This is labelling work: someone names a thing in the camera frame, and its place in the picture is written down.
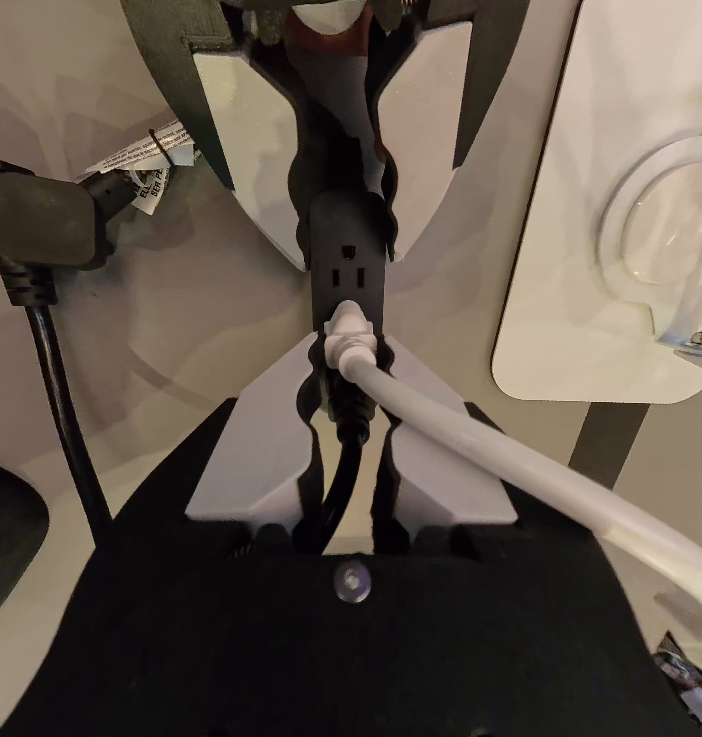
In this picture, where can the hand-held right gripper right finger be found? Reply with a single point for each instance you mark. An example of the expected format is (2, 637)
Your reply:
(443, 495)

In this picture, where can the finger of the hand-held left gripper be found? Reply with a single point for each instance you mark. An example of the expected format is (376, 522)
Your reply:
(253, 161)
(426, 126)

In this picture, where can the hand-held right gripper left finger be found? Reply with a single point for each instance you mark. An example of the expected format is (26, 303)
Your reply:
(253, 460)

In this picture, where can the black power plug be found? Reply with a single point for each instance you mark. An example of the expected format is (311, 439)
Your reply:
(351, 414)

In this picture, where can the white power plug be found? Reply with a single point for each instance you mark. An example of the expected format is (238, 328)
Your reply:
(348, 328)

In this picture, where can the black flat strip plug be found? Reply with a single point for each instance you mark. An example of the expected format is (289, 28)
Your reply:
(34, 219)

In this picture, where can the black mesh pad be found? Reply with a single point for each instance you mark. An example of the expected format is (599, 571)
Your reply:
(6, 535)

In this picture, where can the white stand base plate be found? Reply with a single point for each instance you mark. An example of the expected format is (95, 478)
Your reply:
(558, 288)

